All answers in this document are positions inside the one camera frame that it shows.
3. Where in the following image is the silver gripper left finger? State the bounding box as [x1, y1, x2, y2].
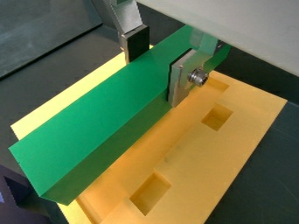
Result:
[92, 0, 149, 63]

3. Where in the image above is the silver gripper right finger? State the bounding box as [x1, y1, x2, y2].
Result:
[167, 29, 224, 107]

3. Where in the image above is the long green block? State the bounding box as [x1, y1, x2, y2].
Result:
[8, 24, 232, 207]

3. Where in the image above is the yellow slotted board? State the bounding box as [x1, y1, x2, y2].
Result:
[13, 56, 285, 224]

